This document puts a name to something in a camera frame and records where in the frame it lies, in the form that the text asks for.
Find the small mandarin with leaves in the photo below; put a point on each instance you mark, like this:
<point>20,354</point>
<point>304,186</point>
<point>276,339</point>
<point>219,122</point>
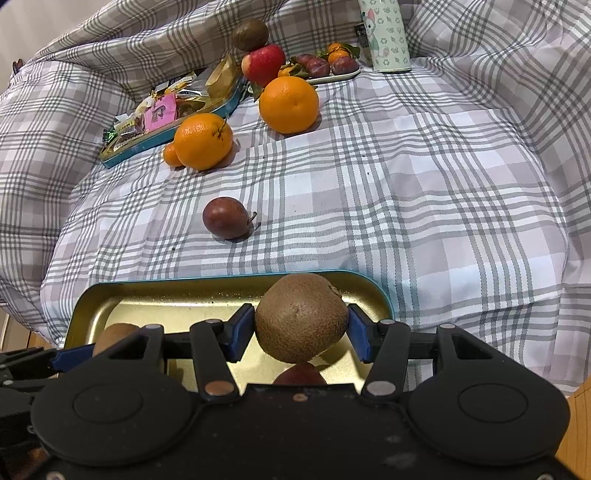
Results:
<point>287,71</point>

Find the red apple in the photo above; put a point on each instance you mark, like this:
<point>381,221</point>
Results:
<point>264,64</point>

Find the yellow snack packet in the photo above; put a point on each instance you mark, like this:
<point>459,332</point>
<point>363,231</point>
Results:
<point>173,85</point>

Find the dark red plum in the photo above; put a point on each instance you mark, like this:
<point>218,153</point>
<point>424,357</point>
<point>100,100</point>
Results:
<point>304,60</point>
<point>319,68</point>
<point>345,66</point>

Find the brown paper packet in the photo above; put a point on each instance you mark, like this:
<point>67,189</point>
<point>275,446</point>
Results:
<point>222,76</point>

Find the pale green patterned thermos bottle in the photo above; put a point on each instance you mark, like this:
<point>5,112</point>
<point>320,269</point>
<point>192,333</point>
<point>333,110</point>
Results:
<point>385,37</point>

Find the large orange with stem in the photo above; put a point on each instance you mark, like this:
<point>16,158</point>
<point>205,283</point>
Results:
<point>203,141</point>

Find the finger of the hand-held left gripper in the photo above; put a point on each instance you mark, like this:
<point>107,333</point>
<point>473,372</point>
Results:
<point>74,357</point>

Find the pink snack packet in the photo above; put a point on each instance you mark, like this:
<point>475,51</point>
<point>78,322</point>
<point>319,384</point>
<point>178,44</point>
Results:
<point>160,113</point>

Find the dark brown round fruit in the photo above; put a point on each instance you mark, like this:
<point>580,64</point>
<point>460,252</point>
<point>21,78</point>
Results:
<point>250,34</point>

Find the purple passion fruit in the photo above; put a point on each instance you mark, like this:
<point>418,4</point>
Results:
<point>226,218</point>
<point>300,374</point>

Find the teal snack tray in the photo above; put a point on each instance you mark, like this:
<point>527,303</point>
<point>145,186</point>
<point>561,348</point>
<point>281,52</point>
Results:
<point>138,148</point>

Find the green candy wrapper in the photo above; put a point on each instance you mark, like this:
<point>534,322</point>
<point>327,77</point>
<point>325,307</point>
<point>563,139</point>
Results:
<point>111,135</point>

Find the grey snack packet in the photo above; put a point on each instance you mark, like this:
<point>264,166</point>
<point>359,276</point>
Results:
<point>198,81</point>

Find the gold metal tray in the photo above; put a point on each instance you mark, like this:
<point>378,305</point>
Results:
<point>184,300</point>

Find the grey plaid blanket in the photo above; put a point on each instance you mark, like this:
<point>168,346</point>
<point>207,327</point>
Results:
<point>415,184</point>

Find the brown kiwi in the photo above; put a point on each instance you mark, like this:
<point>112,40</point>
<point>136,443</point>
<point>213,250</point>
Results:
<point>115,336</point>
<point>300,318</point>

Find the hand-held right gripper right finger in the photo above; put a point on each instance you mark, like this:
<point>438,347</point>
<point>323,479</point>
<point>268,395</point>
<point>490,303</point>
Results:
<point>360,334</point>

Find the white plate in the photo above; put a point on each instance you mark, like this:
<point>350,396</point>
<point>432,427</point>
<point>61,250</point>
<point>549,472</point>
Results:
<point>332,77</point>

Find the large orange with leaves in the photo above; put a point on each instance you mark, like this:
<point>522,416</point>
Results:
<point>288,104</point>

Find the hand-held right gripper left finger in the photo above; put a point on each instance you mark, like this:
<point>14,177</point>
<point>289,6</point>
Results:
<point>242,333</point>

